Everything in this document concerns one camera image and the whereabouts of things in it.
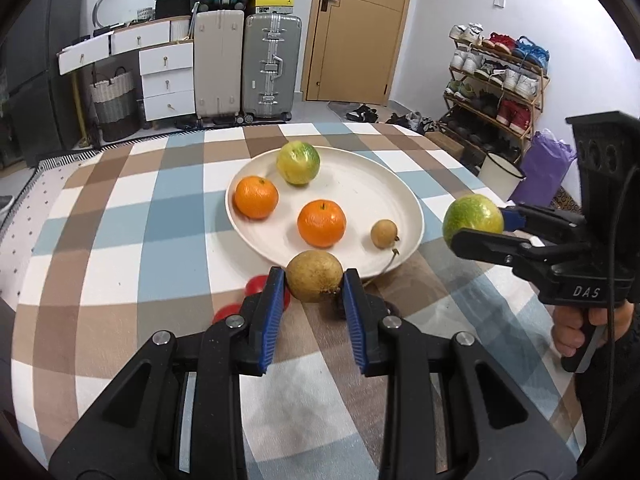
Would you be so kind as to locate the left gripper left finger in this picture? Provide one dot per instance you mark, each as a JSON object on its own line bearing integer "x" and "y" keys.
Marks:
{"x": 174, "y": 409}

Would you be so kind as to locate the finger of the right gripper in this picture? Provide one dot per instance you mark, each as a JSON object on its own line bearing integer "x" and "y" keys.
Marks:
{"x": 503, "y": 250}
{"x": 556, "y": 226}

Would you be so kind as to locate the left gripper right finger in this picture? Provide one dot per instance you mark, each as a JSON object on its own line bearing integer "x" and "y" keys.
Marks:
{"x": 452, "y": 411}

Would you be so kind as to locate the red tomato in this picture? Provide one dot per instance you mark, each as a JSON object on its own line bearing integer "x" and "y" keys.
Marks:
{"x": 224, "y": 312}
{"x": 257, "y": 284}

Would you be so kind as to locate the small brown longan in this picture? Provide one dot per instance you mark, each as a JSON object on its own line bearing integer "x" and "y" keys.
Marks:
{"x": 384, "y": 235}

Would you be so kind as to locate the large brown longan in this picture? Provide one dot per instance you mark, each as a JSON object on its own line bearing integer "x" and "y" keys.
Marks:
{"x": 313, "y": 276}

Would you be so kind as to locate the orange mandarin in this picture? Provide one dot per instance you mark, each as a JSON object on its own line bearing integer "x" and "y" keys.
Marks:
{"x": 255, "y": 197}
{"x": 321, "y": 223}

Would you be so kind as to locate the green yellow passion fruit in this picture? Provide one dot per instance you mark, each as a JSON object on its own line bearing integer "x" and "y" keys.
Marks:
{"x": 298, "y": 163}

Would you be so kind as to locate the dark cherry with stem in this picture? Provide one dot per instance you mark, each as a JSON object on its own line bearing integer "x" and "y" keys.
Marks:
{"x": 395, "y": 253}

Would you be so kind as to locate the dark cherry without stem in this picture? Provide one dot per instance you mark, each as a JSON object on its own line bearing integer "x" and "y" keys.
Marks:
{"x": 338, "y": 307}

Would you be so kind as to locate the purple bag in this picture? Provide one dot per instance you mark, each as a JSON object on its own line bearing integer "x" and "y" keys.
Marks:
{"x": 544, "y": 166}

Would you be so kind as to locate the white enamel bucket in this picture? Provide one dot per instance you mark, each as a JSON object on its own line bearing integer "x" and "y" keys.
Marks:
{"x": 500, "y": 175}

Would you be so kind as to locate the wooden shoe rack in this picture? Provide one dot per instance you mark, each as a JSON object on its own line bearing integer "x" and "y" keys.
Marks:
{"x": 495, "y": 93}

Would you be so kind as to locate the cream round plate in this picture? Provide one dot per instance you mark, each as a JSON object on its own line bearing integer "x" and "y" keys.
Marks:
{"x": 366, "y": 191}

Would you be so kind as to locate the wooden door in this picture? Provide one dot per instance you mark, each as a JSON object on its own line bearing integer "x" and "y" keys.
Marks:
{"x": 351, "y": 50}

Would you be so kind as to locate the woven laundry basket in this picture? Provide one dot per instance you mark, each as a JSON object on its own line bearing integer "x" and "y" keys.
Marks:
{"x": 116, "y": 105}

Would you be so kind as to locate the silver aluminium suitcase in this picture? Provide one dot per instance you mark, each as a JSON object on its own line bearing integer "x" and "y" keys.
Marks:
{"x": 270, "y": 58}

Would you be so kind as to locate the yellow black shoe box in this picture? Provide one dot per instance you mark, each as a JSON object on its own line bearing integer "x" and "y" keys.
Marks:
{"x": 274, "y": 6}

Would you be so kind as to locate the black refrigerator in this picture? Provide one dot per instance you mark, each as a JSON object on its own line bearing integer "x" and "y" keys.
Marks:
{"x": 41, "y": 107}

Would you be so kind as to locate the beige suitcase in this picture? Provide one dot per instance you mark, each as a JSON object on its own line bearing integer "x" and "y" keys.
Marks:
{"x": 218, "y": 46}

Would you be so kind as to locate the white drawer desk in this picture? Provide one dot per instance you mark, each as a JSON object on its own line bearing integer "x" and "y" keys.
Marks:
{"x": 164, "y": 53}

